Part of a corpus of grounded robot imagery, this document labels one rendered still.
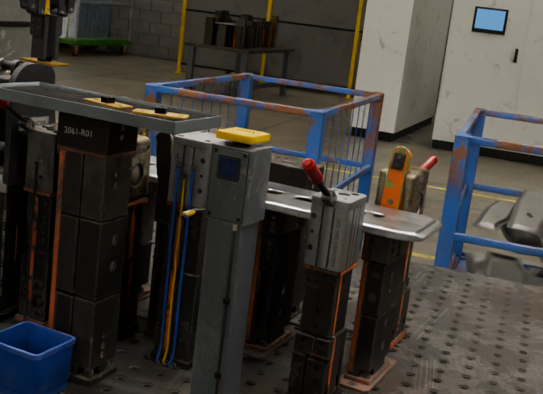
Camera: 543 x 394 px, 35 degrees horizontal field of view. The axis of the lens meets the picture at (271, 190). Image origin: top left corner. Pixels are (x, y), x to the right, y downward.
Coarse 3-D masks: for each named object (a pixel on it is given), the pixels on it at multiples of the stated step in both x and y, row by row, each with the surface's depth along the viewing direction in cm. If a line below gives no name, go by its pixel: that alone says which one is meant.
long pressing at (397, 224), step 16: (288, 192) 163; (304, 192) 165; (272, 208) 152; (288, 208) 151; (304, 208) 150; (368, 208) 158; (384, 208) 160; (368, 224) 145; (384, 224) 147; (400, 224) 149; (416, 224) 150; (432, 224) 153; (400, 240) 143; (416, 240) 143
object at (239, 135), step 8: (232, 128) 127; (240, 128) 128; (216, 136) 124; (224, 136) 124; (232, 136) 123; (240, 136) 122; (248, 136) 122; (256, 136) 123; (264, 136) 125; (240, 144) 125; (248, 144) 122
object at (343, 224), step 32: (320, 192) 138; (352, 192) 141; (320, 224) 136; (352, 224) 137; (320, 256) 137; (352, 256) 140; (320, 288) 139; (320, 320) 140; (320, 352) 141; (288, 384) 143; (320, 384) 141
